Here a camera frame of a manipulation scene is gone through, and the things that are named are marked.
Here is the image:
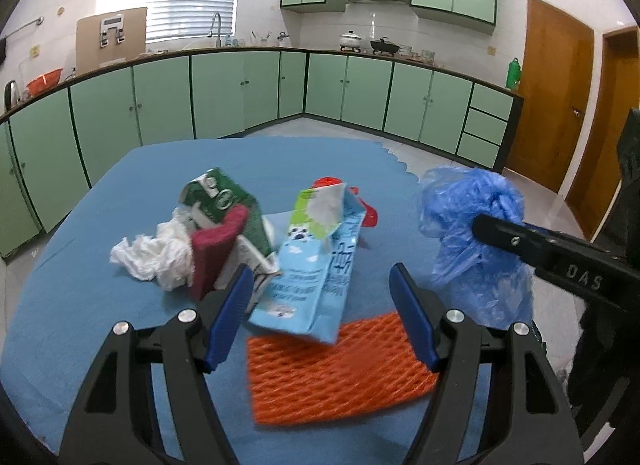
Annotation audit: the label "orange foam fruit net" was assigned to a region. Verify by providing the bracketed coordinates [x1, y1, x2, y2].
[246, 311, 442, 427]

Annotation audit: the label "white tissue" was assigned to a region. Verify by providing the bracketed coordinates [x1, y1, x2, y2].
[109, 207, 198, 292]

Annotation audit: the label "red plastic basin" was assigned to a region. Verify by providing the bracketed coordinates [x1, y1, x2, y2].
[26, 68, 65, 97]

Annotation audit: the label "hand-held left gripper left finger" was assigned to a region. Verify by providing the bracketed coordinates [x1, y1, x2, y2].
[60, 264, 255, 465]

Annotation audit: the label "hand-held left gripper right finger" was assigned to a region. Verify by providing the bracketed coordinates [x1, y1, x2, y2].
[389, 262, 586, 465]

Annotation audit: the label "green white drink carton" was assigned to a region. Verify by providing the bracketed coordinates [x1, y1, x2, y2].
[180, 168, 281, 313]

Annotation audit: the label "brown cardboard box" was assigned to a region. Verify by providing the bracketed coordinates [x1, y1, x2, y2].
[75, 7, 149, 70]

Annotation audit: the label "blue scalloped table mat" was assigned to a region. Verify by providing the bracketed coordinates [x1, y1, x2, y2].
[0, 137, 551, 465]

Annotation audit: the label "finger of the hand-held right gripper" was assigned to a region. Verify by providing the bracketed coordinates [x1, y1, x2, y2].
[472, 214, 556, 271]

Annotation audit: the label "wooden door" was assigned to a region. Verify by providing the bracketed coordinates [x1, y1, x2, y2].
[505, 0, 596, 194]
[565, 25, 640, 243]

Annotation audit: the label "glass kitchen jars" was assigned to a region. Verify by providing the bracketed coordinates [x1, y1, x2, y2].
[399, 45, 446, 66]

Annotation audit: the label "metal towel rail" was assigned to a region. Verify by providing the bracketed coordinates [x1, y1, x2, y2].
[0, 17, 45, 40]

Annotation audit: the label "maroon scouring pad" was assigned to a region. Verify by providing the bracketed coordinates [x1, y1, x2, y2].
[190, 206, 249, 302]

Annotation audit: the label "blue plastic bag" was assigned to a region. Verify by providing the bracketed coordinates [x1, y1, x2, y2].
[415, 166, 535, 331]

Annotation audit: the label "green base cabinets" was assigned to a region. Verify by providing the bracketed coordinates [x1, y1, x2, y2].
[0, 47, 525, 261]

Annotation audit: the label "light blue drink carton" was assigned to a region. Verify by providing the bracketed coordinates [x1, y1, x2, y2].
[248, 182, 368, 345]

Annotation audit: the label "red plastic bag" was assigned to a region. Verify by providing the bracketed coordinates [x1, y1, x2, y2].
[312, 176, 379, 228]

